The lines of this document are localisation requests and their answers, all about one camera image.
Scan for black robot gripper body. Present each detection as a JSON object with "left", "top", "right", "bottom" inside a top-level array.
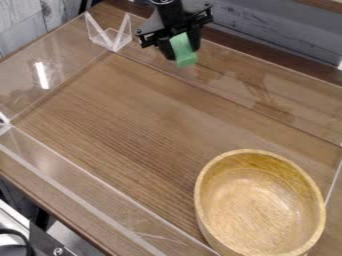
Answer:
[{"left": 135, "top": 0, "right": 214, "bottom": 48}]

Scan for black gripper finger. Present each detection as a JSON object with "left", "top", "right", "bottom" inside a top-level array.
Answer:
[
  {"left": 158, "top": 37, "right": 175, "bottom": 60},
  {"left": 187, "top": 26, "right": 202, "bottom": 51}
]

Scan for green rectangular block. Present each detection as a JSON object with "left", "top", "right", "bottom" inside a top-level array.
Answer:
[{"left": 170, "top": 32, "right": 198, "bottom": 68}]

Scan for brown wooden bowl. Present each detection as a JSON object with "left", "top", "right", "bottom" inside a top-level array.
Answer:
[{"left": 194, "top": 149, "right": 326, "bottom": 256}]

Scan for clear acrylic enclosure walls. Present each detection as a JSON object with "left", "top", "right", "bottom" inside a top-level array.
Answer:
[{"left": 0, "top": 9, "right": 342, "bottom": 256}]

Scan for black metal table frame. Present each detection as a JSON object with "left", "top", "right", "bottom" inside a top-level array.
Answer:
[{"left": 0, "top": 178, "right": 106, "bottom": 256}]

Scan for black cable lower left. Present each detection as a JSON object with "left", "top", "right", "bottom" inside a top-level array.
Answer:
[{"left": 0, "top": 228, "right": 35, "bottom": 256}]

